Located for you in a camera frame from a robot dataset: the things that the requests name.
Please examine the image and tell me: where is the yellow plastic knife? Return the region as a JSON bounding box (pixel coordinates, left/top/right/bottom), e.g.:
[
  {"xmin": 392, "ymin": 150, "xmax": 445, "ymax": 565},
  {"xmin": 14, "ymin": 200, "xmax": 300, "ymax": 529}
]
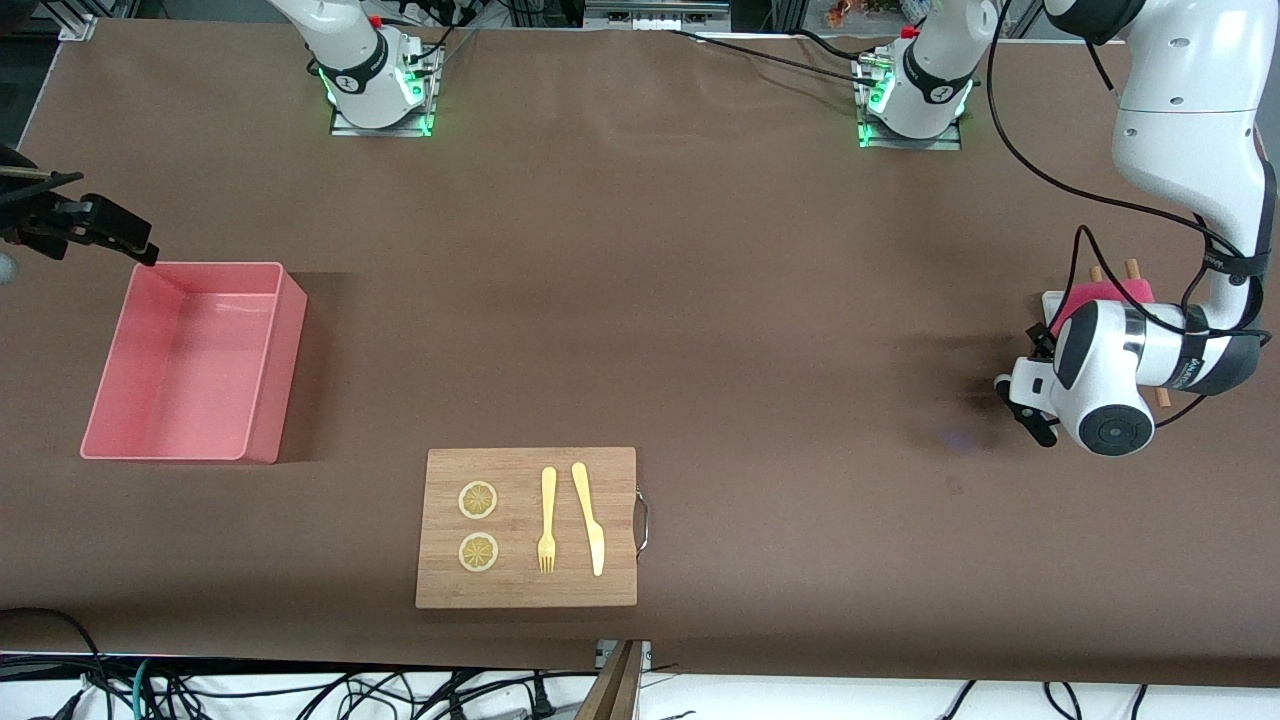
[{"xmin": 571, "ymin": 461, "xmax": 606, "ymax": 578}]

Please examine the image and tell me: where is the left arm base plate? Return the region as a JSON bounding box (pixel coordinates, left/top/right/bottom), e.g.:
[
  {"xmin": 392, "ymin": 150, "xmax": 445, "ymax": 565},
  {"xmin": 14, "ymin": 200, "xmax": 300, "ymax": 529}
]
[{"xmin": 856, "ymin": 50, "xmax": 963, "ymax": 151}]

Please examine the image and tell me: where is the grey metal box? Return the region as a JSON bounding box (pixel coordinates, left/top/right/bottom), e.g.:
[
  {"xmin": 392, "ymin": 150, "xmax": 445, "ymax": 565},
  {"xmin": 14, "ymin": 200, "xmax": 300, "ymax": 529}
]
[{"xmin": 585, "ymin": 0, "xmax": 731, "ymax": 31}]

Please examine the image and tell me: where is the thick black floor cable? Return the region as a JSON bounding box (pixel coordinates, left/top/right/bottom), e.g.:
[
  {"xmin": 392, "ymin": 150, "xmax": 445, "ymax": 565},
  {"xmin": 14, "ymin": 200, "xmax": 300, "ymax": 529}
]
[{"xmin": 0, "ymin": 606, "xmax": 106, "ymax": 720}]

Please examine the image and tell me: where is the wooden plank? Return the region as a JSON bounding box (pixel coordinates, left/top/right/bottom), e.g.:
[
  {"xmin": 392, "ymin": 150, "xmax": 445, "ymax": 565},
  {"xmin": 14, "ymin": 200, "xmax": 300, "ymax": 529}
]
[{"xmin": 575, "ymin": 640, "xmax": 644, "ymax": 720}]

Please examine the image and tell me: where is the pink cloth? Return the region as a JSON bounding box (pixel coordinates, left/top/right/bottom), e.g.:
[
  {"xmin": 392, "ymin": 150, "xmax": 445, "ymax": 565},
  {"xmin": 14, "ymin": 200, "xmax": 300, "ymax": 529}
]
[{"xmin": 1048, "ymin": 279, "xmax": 1156, "ymax": 336}]

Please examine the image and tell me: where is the long black table cable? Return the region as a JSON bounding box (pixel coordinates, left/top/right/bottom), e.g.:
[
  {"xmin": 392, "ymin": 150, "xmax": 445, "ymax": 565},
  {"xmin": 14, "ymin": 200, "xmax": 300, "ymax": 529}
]
[{"xmin": 665, "ymin": 28, "xmax": 886, "ymax": 91}]

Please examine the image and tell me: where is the wooden cutting board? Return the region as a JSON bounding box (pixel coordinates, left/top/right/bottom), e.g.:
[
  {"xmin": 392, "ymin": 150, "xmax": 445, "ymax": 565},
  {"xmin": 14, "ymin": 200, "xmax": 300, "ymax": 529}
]
[{"xmin": 415, "ymin": 447, "xmax": 638, "ymax": 609}]

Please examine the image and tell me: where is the short black table cable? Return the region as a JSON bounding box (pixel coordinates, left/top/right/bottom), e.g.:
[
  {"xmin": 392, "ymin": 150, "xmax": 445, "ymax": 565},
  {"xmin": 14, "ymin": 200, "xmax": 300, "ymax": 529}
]
[{"xmin": 795, "ymin": 28, "xmax": 876, "ymax": 61}]

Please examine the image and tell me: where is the colourful toy pile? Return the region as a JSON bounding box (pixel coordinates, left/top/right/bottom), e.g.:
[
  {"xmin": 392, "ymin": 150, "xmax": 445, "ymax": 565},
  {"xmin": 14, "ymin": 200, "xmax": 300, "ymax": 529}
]
[{"xmin": 825, "ymin": 0, "xmax": 936, "ymax": 29}]

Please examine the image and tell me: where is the pink plastic bin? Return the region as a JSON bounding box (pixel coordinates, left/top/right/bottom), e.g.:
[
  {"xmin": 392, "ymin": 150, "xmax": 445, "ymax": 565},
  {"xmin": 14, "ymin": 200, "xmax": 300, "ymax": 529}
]
[{"xmin": 80, "ymin": 262, "xmax": 308, "ymax": 465}]

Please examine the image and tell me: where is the yellow plastic fork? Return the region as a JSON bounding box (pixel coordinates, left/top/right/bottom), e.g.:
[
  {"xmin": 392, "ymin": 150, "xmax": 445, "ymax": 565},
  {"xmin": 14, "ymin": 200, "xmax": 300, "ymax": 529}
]
[{"xmin": 537, "ymin": 466, "xmax": 558, "ymax": 575}]

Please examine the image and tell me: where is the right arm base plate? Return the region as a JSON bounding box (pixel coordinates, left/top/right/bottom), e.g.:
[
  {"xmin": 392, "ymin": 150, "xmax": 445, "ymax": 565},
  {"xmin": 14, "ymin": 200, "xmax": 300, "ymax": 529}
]
[{"xmin": 330, "ymin": 40, "xmax": 441, "ymax": 138}]

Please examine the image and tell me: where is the aluminium frame corner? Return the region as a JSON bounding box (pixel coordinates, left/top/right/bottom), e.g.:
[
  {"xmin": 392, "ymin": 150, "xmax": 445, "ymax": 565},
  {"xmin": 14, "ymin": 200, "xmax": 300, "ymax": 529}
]
[{"xmin": 40, "ymin": 0, "xmax": 101, "ymax": 41}]

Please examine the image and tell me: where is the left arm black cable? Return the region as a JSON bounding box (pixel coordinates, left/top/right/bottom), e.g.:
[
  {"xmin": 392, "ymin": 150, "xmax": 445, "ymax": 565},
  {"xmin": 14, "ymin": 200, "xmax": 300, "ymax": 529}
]
[{"xmin": 985, "ymin": 0, "xmax": 1276, "ymax": 431}]

